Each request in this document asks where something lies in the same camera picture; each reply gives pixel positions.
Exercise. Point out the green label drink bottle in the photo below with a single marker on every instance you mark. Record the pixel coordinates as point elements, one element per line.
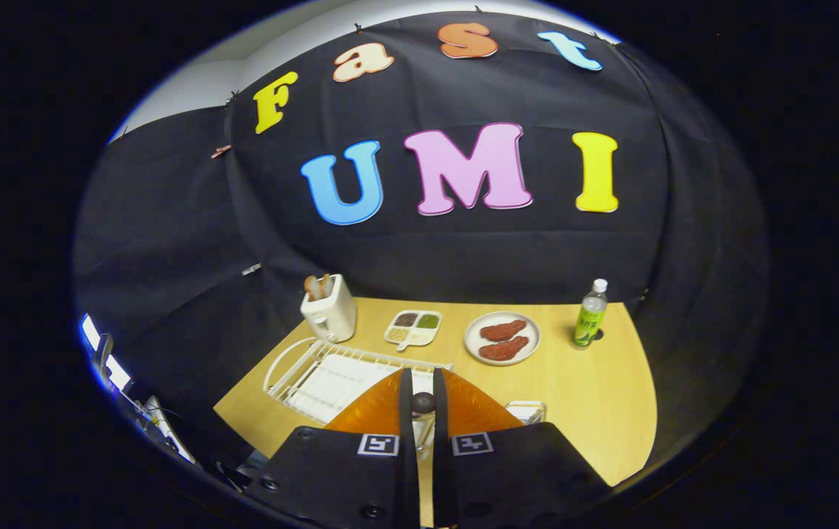
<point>590,316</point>

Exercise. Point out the white toaster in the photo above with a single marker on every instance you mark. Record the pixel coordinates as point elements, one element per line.
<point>331,316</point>

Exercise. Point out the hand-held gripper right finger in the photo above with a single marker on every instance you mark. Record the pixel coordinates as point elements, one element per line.
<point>441,441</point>

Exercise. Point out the brown toast slice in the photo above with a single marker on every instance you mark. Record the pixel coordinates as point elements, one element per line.
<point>325,283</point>
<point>311,286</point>

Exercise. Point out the pink clothes peg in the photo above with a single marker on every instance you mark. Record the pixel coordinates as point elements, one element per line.
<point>221,150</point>

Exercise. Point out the red meat piece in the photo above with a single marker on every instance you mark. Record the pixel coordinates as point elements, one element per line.
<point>504,349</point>
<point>504,330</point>

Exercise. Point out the white round plate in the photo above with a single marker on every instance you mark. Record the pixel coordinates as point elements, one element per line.
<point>472,338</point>

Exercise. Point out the white clip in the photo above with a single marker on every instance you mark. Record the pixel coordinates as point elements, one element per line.
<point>250,269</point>

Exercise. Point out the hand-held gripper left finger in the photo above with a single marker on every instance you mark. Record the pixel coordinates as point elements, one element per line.
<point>406,441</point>

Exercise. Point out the white divided condiment dish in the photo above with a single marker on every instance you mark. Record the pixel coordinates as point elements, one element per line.
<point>412,336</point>

